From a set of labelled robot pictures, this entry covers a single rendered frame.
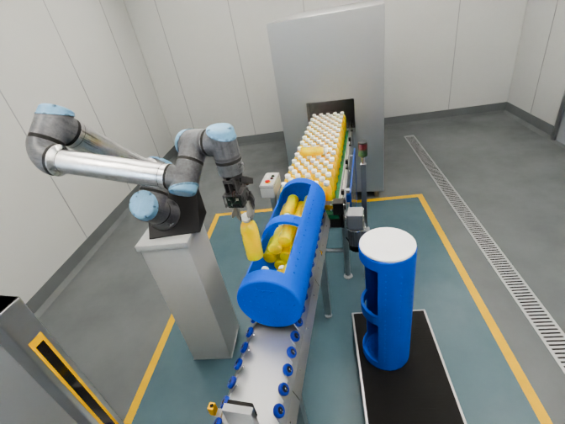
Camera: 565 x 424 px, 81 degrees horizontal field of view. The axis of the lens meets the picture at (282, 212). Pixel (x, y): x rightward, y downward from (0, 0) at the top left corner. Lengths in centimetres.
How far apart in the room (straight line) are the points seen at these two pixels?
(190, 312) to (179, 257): 48
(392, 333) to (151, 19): 581
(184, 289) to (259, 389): 100
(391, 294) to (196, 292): 117
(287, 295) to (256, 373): 33
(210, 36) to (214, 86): 78
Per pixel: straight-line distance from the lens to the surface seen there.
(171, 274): 215
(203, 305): 228
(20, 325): 92
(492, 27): 659
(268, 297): 138
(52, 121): 148
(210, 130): 110
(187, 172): 113
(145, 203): 182
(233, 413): 122
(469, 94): 671
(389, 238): 178
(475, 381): 257
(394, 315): 192
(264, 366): 146
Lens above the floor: 213
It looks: 32 degrees down
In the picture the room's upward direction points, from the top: 11 degrees counter-clockwise
